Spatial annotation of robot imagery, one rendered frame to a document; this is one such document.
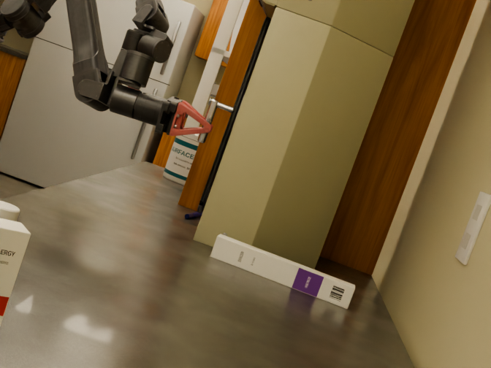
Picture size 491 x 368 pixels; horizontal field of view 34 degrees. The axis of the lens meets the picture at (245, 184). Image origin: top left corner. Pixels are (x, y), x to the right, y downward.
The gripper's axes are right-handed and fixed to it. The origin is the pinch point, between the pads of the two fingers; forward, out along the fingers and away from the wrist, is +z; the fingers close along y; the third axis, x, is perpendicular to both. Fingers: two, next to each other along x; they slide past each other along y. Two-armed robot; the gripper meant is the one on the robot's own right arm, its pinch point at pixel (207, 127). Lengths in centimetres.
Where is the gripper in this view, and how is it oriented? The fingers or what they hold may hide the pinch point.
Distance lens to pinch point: 161.1
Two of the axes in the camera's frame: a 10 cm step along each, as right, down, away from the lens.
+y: 1.1, -1.8, 9.8
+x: -2.9, 9.3, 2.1
